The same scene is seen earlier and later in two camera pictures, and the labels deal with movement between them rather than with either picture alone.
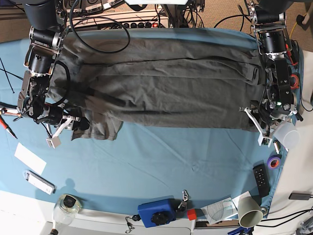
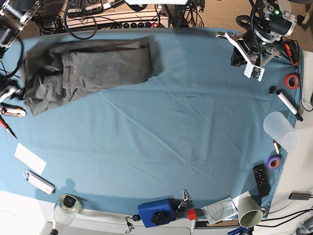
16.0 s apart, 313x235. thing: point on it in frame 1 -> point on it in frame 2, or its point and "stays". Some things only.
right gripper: [53, 115] -> [10, 88]
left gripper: [272, 107] -> [253, 42]
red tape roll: [297, 83] stays
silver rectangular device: [39, 182] stays
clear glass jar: [66, 209] stays
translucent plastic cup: [288, 134] stays
